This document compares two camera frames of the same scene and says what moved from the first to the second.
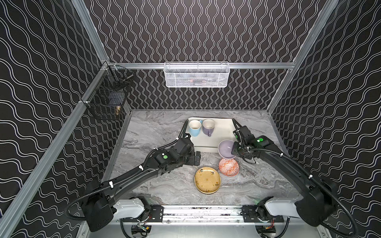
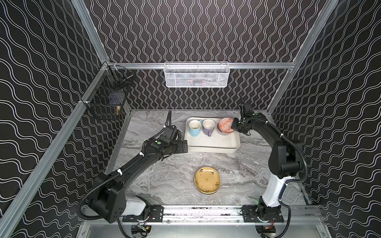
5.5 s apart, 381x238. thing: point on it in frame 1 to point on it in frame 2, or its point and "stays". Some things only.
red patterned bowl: x=228 y=167 to x=224 y=125
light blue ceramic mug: x=194 y=126 stays
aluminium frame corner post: x=85 y=17 stays
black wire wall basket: x=107 y=93 stays
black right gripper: x=235 y=148 to x=238 y=126
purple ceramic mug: x=208 y=126 stays
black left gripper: x=193 y=156 to x=181 y=146
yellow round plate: x=207 y=180 stays
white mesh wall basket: x=196 y=74 stays
